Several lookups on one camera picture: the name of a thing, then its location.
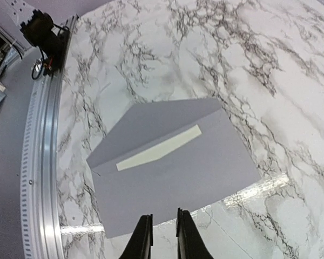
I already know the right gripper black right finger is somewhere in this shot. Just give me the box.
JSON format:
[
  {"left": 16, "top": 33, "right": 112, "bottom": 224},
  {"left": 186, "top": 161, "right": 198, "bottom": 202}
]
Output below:
[{"left": 176, "top": 208, "right": 213, "bottom": 259}]

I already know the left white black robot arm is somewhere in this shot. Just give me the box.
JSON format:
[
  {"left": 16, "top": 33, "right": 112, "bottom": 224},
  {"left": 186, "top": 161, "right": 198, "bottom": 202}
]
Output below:
[{"left": 0, "top": 0, "right": 107, "bottom": 49}]

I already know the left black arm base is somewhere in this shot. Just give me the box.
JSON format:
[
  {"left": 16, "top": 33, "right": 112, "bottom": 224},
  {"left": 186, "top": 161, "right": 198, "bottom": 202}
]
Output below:
[{"left": 20, "top": 9, "right": 70, "bottom": 76}]

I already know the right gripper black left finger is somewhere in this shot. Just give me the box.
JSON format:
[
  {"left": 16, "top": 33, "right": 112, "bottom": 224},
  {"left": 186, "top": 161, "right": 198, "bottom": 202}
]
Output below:
[{"left": 120, "top": 214, "right": 153, "bottom": 259}]

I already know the aluminium front table rail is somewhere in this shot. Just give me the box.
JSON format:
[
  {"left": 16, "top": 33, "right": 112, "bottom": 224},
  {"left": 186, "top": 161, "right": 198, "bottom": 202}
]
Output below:
[{"left": 20, "top": 15, "right": 80, "bottom": 259}]

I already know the grey paper envelope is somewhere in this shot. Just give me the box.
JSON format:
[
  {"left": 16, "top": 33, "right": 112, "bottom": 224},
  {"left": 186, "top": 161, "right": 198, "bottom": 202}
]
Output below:
[{"left": 87, "top": 98, "right": 260, "bottom": 238}]

